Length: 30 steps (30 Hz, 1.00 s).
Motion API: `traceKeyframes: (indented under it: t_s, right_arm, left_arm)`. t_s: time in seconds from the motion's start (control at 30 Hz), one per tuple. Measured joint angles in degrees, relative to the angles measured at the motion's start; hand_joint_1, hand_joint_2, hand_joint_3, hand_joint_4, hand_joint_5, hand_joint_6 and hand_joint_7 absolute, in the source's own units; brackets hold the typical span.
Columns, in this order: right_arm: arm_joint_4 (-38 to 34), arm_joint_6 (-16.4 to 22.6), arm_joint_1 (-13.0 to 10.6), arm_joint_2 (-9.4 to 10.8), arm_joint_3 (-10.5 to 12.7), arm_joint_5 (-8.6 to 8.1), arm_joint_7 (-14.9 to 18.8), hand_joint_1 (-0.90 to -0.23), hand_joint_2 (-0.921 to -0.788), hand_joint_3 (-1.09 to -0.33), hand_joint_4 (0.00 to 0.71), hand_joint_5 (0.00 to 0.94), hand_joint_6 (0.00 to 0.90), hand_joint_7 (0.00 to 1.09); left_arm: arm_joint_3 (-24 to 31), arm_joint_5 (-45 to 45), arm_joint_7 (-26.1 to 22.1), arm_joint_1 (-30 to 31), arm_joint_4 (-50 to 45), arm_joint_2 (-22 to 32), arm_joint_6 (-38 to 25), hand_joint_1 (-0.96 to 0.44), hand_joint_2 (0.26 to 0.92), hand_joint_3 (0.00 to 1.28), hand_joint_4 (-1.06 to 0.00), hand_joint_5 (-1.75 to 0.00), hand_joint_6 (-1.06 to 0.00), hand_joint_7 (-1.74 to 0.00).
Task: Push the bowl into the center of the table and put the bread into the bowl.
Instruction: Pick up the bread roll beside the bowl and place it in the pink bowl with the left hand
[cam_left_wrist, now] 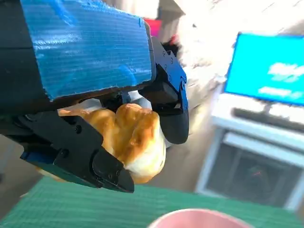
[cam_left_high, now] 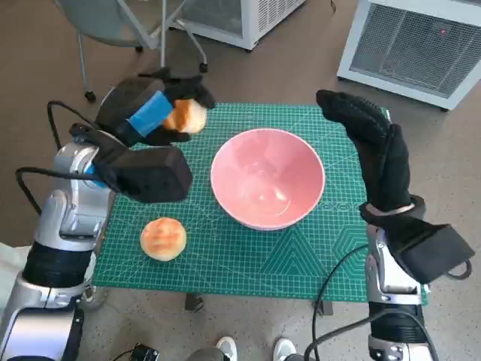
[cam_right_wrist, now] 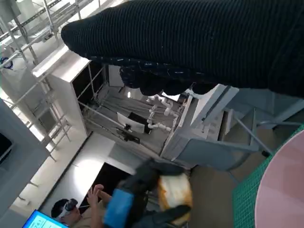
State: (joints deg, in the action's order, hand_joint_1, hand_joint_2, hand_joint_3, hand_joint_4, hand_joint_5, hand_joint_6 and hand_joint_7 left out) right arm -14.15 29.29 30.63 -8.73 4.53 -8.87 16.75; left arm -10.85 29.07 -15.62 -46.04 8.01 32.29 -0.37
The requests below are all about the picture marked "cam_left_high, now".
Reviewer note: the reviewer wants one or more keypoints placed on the black table leg bracket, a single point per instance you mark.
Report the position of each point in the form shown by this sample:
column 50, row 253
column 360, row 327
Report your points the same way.
column 323, row 307
column 194, row 302

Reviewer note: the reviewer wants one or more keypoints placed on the oblong toasted bread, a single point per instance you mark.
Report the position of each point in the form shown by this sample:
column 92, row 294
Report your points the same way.
column 188, row 116

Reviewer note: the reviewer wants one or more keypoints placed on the small black device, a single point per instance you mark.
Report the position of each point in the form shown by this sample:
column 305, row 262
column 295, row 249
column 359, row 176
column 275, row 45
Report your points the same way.
column 146, row 353

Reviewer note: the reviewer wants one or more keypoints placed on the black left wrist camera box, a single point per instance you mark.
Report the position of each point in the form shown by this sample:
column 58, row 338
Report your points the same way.
column 150, row 176

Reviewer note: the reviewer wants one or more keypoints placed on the green cutting mat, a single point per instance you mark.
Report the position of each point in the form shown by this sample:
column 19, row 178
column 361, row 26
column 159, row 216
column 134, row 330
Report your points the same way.
column 244, row 263

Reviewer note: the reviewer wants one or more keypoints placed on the grey office chair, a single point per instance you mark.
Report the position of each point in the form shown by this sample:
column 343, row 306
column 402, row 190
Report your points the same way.
column 112, row 19

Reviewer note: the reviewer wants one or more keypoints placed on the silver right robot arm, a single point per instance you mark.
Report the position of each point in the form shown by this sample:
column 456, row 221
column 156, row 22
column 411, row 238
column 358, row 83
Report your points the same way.
column 391, row 278

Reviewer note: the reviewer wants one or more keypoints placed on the white mesh cabinet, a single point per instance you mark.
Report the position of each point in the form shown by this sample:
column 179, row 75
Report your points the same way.
column 244, row 19
column 413, row 49

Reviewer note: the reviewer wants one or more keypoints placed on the pink bowl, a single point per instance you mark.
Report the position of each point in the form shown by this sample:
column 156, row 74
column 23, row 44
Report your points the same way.
column 267, row 180

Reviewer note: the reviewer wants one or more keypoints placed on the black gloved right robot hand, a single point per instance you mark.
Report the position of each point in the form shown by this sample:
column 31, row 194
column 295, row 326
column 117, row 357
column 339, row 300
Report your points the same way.
column 383, row 165

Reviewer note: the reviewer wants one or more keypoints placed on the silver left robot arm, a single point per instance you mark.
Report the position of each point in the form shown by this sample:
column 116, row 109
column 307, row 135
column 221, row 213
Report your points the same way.
column 67, row 218

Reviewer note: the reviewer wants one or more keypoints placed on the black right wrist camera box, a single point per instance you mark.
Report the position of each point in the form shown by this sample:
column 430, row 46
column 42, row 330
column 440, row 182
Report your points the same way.
column 432, row 248

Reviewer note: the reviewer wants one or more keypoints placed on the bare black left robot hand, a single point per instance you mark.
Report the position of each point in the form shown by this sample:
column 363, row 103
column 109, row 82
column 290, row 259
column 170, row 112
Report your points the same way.
column 120, row 105

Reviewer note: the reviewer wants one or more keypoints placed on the round bread bun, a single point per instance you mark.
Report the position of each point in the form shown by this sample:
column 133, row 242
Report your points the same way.
column 163, row 238

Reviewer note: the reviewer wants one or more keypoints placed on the white shoe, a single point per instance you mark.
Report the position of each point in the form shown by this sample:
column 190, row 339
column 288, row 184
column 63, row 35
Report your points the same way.
column 226, row 347
column 284, row 347

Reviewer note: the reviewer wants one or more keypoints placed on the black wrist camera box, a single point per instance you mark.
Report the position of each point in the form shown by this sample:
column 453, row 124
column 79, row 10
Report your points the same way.
column 432, row 248
column 150, row 176

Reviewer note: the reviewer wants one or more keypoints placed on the thin metal pole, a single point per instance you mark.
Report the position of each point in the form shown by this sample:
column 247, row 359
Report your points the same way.
column 164, row 34

